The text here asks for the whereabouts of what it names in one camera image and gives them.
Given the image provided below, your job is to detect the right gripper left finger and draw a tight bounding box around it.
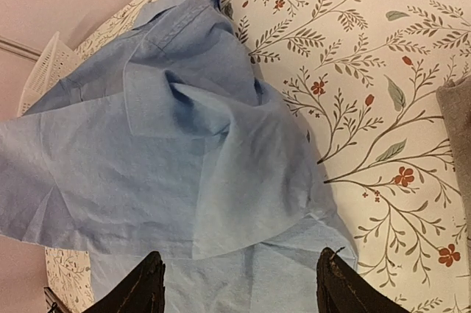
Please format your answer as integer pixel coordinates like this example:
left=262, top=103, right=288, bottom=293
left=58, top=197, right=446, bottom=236
left=85, top=251, right=166, bottom=313

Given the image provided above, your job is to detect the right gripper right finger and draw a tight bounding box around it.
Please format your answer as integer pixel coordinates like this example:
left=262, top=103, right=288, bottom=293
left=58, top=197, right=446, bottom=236
left=316, top=247, right=408, bottom=313

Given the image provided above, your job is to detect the light blue long sleeve shirt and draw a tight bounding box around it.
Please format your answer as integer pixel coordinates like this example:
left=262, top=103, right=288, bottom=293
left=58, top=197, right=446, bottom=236
left=1, top=0, right=357, bottom=312

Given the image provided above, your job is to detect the grey folded shirt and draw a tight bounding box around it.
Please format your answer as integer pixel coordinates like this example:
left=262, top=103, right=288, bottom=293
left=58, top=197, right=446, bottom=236
left=436, top=74, right=471, bottom=247

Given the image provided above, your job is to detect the floral table mat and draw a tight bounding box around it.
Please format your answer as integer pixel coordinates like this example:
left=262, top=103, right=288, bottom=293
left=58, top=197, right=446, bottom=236
left=43, top=0, right=471, bottom=313

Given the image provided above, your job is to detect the white plastic basket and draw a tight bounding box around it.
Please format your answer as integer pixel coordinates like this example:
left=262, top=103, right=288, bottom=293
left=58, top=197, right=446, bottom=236
left=16, top=32, right=84, bottom=116

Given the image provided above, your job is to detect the left aluminium post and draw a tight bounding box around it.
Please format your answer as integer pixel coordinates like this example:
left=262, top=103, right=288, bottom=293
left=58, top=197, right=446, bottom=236
left=0, top=36, right=41, bottom=62

